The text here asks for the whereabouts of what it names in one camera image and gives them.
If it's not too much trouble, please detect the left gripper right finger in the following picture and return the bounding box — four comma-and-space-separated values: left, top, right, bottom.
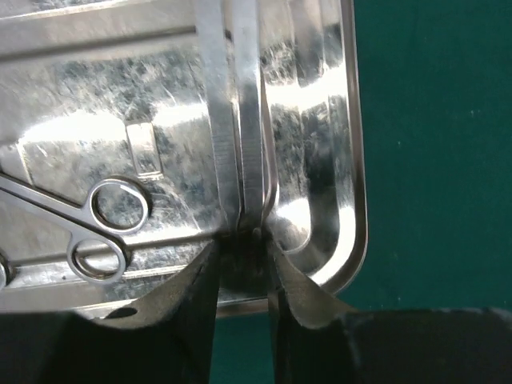
266, 239, 511, 383

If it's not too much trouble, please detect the steel instrument tray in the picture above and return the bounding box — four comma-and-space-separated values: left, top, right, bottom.
0, 0, 369, 319

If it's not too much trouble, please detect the dark green surgical cloth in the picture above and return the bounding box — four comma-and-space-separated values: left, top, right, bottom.
207, 0, 512, 384

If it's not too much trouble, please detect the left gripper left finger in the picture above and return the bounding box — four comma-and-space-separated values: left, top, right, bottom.
1, 240, 220, 383

